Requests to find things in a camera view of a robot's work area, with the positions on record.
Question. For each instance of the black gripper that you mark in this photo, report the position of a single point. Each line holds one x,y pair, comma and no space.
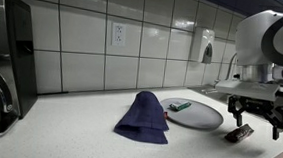
263,106

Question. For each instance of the brown snack bar wrapper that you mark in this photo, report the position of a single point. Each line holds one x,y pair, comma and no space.
239,133

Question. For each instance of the green snack packet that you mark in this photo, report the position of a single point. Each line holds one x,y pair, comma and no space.
180,105

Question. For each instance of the dark blue waffle towel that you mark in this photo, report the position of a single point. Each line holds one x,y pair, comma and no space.
143,119

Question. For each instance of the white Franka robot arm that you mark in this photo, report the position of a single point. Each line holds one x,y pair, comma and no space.
254,40

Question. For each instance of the grey round plate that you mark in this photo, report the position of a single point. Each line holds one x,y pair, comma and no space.
199,118

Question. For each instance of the black stainless countertop oven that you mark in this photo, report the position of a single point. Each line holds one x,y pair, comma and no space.
16,53

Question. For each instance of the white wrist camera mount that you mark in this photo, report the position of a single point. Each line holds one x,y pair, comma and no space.
247,89

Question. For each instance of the white wall soap dispenser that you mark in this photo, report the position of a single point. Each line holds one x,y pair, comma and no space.
200,43

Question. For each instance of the white wall outlet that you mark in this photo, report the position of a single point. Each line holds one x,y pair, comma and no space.
119,34

